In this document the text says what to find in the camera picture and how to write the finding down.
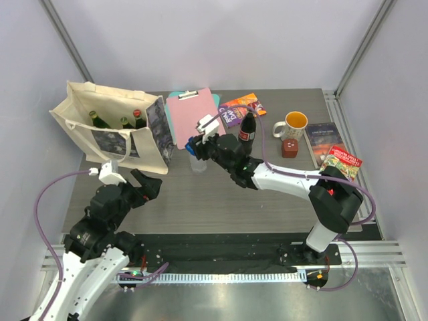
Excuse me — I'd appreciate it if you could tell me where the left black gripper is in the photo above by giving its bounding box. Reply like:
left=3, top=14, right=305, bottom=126
left=109, top=169, right=161, bottom=230

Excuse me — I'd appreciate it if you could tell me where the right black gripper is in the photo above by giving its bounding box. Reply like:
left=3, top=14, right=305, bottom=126
left=189, top=131, right=234, bottom=175

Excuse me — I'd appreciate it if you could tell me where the Pocari Sweat plastic bottle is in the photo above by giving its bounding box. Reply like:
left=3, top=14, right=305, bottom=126
left=184, top=142, right=208, bottom=174

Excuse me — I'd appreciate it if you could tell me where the Coca-Cola glass bottle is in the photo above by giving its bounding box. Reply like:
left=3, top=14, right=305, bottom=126
left=238, top=112, right=256, bottom=154
left=133, top=109, right=146, bottom=129

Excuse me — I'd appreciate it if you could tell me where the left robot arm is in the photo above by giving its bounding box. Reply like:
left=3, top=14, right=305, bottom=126
left=29, top=161, right=163, bottom=320

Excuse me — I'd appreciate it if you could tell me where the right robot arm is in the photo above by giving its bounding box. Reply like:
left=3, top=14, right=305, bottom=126
left=185, top=134, right=363, bottom=264

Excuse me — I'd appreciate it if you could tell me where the canvas tote bag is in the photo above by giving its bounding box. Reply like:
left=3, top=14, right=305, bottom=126
left=49, top=82, right=174, bottom=175

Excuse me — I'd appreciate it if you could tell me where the pink clipboard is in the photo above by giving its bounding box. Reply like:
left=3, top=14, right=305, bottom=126
left=166, top=88, right=218, bottom=150

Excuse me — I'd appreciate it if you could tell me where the Roald Dahl book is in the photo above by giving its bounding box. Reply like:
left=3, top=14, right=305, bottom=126
left=218, top=93, right=267, bottom=128

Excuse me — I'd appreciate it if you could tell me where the teal clipboard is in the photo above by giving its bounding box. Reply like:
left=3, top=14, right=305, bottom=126
left=165, top=91, right=221, bottom=145

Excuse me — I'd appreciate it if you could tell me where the green glass bottle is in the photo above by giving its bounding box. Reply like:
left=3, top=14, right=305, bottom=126
left=88, top=110, right=112, bottom=129
left=120, top=117, right=134, bottom=129

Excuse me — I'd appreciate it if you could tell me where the brown red cube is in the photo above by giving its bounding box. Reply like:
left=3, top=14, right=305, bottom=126
left=281, top=138, right=299, bottom=158

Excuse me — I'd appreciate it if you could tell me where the white mug orange inside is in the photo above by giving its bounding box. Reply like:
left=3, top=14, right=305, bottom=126
left=272, top=111, right=308, bottom=141

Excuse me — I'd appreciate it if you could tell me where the dark purple book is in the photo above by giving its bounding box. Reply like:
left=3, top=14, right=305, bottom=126
left=304, top=122, right=346, bottom=169

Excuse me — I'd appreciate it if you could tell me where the red Treehouse book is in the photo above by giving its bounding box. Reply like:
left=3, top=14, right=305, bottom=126
left=320, top=145, right=362, bottom=181

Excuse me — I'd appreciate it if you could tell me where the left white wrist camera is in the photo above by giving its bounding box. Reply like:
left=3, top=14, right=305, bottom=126
left=88, top=160, right=127, bottom=185

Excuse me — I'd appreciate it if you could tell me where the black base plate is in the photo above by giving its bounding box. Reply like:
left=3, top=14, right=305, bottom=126
left=130, top=233, right=342, bottom=268

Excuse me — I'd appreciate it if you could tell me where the slotted cable duct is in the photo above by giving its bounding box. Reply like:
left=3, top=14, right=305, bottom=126
left=153, top=270, right=307, bottom=285

